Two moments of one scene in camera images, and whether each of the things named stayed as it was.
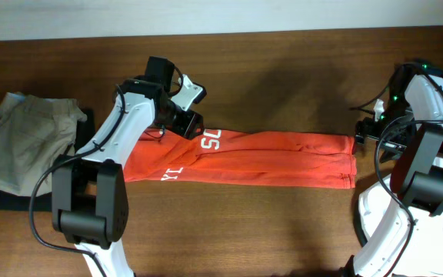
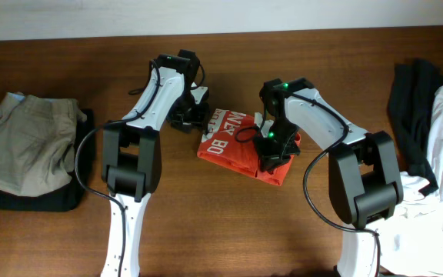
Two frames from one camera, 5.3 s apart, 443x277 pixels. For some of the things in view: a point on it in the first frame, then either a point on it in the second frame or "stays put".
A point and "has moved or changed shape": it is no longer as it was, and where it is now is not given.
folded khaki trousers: (27, 135) stays put
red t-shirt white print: (245, 158) has moved or changed shape
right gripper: (364, 128) -> (268, 155)
